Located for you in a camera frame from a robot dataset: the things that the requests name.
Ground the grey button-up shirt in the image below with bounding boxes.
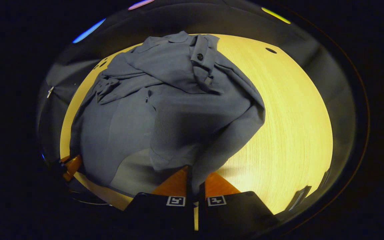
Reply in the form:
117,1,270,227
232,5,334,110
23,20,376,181
69,31,266,198

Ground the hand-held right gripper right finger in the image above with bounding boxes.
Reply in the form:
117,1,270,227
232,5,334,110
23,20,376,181
198,172,280,234

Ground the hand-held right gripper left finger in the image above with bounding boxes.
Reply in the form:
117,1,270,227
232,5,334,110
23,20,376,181
124,166,195,234

